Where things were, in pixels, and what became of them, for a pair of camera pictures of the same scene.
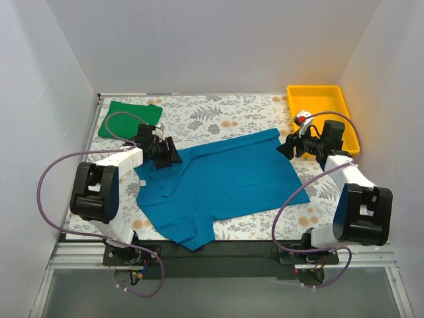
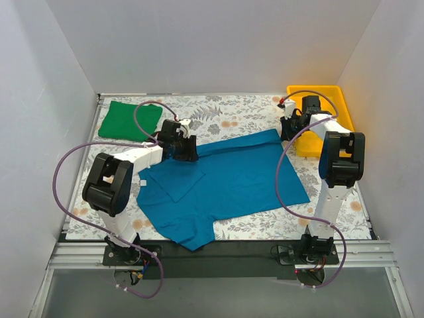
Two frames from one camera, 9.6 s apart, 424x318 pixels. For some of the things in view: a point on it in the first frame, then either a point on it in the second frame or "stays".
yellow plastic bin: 321,99 stays
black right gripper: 295,145 -> 288,125
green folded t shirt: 125,126 stays
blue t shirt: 184,199 stays
